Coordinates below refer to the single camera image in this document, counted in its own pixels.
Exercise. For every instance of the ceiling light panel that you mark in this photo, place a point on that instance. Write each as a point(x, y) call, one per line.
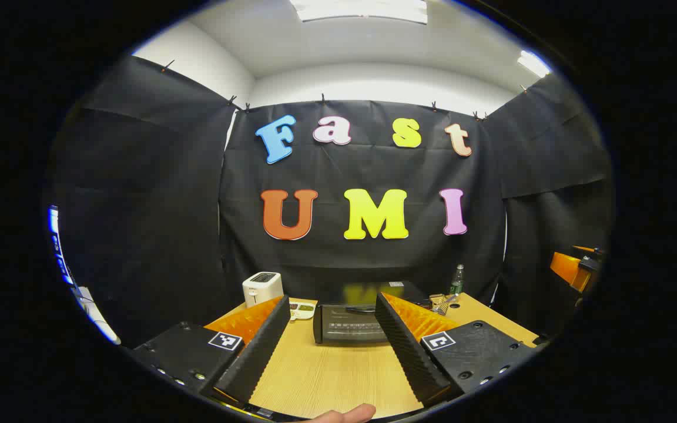
point(533, 63)
point(359, 9)

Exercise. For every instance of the black backdrop cloth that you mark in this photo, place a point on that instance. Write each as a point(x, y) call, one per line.
point(368, 170)

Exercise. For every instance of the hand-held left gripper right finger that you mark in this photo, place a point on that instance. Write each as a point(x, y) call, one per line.
point(409, 352)

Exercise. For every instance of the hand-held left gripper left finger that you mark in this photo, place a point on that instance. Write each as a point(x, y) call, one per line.
point(256, 352)

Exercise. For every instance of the striped straw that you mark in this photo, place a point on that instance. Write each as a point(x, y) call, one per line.
point(451, 298)

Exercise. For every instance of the green glass bottle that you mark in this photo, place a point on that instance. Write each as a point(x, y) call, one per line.
point(457, 283)

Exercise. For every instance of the black electric oven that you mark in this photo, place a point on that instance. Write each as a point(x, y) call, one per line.
point(347, 323)

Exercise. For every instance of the white divided snack plate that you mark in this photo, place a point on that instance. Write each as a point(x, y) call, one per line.
point(303, 310)

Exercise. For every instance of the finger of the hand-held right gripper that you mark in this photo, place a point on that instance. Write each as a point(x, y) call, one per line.
point(567, 267)

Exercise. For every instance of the white toaster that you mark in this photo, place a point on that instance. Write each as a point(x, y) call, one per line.
point(262, 289)

